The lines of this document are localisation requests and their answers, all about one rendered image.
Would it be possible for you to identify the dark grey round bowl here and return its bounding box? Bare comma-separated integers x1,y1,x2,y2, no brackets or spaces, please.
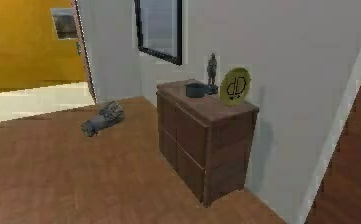
185,82,210,99

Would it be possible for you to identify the brown wooden chest of drawers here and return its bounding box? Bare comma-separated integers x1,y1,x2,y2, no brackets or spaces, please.
156,79,260,208

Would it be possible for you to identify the dark grey figure statuette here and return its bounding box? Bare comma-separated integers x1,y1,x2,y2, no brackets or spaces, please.
206,52,220,95

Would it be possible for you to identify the yellow-green round plate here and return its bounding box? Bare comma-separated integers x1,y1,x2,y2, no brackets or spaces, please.
219,67,252,108

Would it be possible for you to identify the grey crumpled cloth bundle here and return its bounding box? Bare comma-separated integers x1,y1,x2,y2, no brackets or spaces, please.
80,100,125,138

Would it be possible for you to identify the black-framed window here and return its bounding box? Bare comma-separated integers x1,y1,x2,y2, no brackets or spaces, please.
133,0,183,66

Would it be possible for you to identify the brown wooden room door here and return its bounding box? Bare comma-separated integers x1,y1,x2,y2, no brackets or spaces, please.
304,59,361,224

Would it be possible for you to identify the white-framed wall picture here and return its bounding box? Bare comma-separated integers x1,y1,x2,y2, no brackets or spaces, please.
50,7,80,41

